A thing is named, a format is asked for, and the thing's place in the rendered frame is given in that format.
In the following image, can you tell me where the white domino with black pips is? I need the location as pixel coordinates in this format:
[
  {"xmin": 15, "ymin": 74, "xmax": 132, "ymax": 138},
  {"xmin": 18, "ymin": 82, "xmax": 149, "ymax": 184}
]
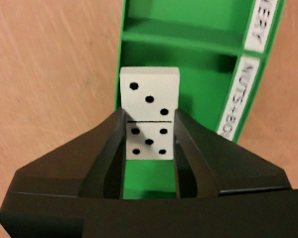
[{"xmin": 120, "ymin": 67, "xmax": 180, "ymax": 160}]

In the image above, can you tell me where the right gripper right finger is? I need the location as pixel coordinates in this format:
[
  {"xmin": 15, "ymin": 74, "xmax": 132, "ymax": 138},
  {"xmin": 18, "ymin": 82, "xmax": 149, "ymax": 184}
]
[{"xmin": 172, "ymin": 107, "xmax": 293, "ymax": 198}]

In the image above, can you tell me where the green three-compartment sorting bin rack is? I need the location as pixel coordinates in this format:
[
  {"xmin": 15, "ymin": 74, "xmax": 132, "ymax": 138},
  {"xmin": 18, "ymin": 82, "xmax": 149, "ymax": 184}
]
[{"xmin": 113, "ymin": 0, "xmax": 285, "ymax": 199}]

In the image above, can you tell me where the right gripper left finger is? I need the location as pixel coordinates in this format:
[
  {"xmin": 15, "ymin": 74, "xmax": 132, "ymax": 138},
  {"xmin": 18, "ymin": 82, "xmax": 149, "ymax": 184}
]
[{"xmin": 6, "ymin": 107, "xmax": 127, "ymax": 199}]

